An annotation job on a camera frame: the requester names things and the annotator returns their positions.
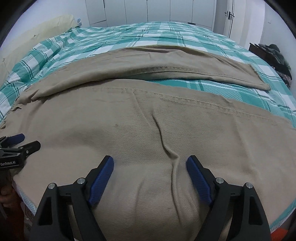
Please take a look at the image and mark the beige khaki pants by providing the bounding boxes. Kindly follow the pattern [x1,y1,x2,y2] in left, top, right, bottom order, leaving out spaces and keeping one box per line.
[1,46,295,240]

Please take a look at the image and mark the person's hand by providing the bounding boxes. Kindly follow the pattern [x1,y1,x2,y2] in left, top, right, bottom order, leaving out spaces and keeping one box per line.
[1,175,18,208]

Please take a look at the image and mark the orange patterned rug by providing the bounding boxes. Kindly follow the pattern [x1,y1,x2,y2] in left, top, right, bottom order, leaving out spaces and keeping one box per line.
[271,227,288,241]

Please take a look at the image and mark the cream padded headboard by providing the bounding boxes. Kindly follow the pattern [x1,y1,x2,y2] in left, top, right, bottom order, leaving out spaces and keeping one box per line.
[1,15,77,84]

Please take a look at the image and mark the teal white plaid bedspread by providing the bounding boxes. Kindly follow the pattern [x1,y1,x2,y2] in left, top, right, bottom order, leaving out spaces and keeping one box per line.
[1,22,295,232]

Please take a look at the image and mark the white built-in wardrobe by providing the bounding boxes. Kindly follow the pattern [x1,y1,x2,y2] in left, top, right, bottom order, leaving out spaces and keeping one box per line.
[85,0,217,30]

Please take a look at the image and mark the dark wooden side table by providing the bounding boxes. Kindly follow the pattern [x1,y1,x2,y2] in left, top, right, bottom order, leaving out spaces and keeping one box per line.
[248,43,266,60]

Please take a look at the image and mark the pile of dark clothes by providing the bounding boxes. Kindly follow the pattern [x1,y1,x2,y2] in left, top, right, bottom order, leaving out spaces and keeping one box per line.
[258,44,292,89]

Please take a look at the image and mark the white door with handle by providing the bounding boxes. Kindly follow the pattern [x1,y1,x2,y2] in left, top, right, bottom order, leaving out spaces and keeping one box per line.
[223,0,246,43]

